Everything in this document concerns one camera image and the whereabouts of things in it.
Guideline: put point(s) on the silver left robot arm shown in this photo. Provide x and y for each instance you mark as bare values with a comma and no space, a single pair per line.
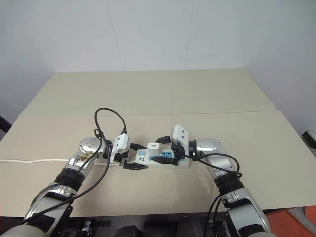
85,145

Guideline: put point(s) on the white charger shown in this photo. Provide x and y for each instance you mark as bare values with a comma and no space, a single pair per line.
153,145

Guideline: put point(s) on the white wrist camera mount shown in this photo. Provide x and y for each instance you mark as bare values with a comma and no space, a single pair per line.
122,142
180,134

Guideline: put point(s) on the dark rounded shape under table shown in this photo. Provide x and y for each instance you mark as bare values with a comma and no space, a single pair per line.
126,232

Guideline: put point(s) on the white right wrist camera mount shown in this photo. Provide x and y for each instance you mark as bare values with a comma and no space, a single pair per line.
180,134

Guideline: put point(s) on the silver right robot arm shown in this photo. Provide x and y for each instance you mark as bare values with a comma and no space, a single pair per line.
209,145

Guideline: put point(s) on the dark object at room edge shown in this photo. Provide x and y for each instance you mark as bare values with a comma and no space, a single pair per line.
3,124

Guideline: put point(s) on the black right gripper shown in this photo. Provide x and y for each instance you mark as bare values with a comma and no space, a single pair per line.
179,153

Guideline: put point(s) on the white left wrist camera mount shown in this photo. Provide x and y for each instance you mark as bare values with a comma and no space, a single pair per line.
122,142

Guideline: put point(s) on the white power strip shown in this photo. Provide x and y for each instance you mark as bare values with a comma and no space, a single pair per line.
142,158

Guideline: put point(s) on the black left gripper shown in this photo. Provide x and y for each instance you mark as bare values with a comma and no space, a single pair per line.
123,156

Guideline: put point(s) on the black box at room edge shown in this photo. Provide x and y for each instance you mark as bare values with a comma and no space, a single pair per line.
309,138

